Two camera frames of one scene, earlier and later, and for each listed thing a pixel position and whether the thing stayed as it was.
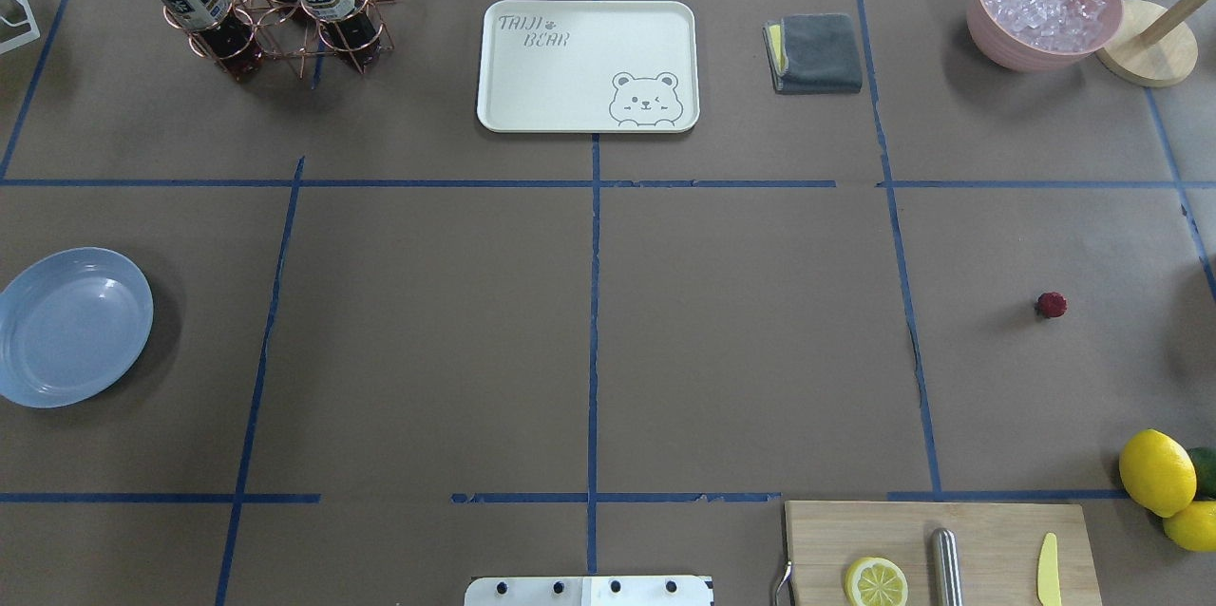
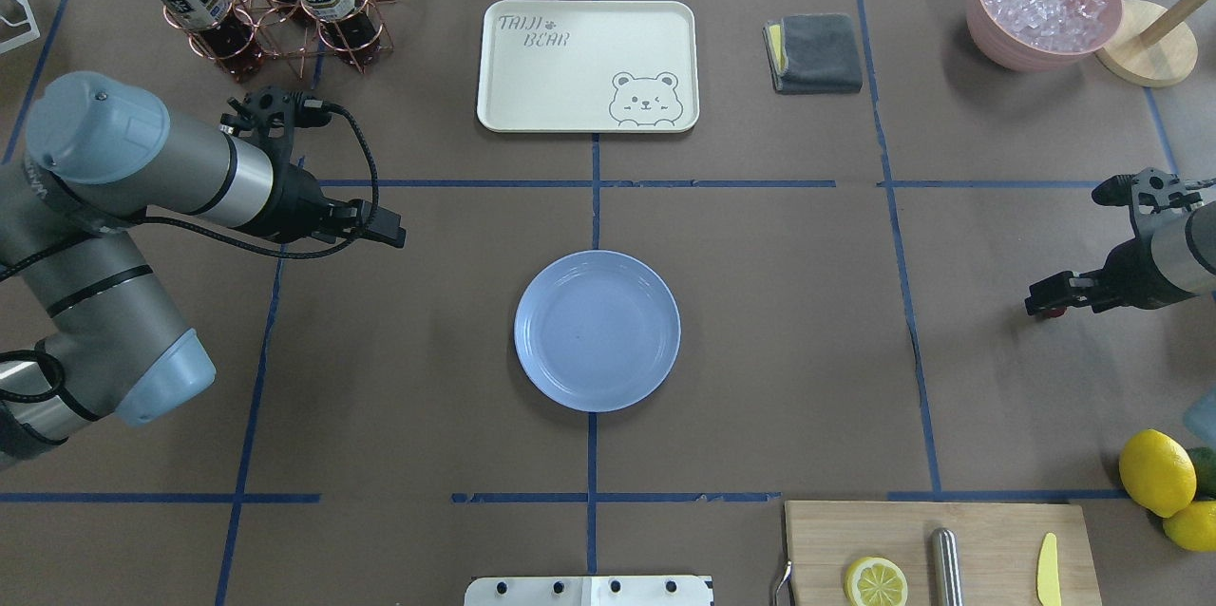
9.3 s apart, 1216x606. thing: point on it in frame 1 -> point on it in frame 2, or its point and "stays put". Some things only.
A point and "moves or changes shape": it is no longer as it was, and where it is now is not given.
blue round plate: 72,323 moves or changes shape
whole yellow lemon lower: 1193,528 stays put
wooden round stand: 1149,46 stays put
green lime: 1205,463 stays put
